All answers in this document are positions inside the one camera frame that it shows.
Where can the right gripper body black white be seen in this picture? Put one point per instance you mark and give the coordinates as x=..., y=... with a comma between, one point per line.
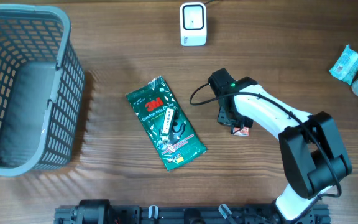
x=231, y=118

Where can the red Kleenex tissue pack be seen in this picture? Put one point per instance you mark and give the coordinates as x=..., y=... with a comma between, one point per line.
x=240, y=131

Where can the green 3M gloves package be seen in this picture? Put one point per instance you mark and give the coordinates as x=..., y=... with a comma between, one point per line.
x=149, y=104

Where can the mint green wipes pack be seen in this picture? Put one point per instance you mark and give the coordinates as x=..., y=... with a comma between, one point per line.
x=346, y=66

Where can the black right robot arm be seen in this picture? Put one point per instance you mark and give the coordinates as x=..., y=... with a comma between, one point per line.
x=313, y=154

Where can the white barcode scanner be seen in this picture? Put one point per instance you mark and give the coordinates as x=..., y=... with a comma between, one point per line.
x=193, y=24

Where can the grey plastic mesh basket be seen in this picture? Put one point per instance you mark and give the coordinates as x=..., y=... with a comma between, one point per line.
x=41, y=89

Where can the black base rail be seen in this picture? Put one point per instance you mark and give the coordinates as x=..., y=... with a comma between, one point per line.
x=102, y=211

